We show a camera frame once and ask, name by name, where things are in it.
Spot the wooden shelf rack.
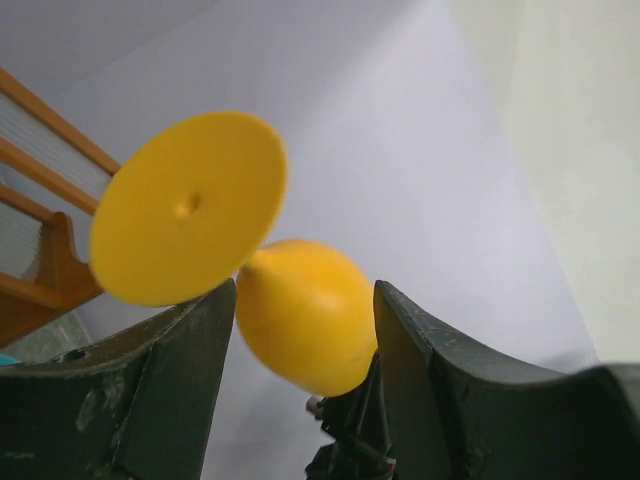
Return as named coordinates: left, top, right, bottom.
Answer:
left=1, top=71, right=120, bottom=346

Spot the yellow plastic wine glass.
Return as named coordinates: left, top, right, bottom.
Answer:
left=89, top=111, right=377, bottom=397

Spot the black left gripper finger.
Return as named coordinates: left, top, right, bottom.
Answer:
left=1, top=281, right=236, bottom=479

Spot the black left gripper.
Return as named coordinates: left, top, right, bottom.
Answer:
left=305, top=281, right=639, bottom=480

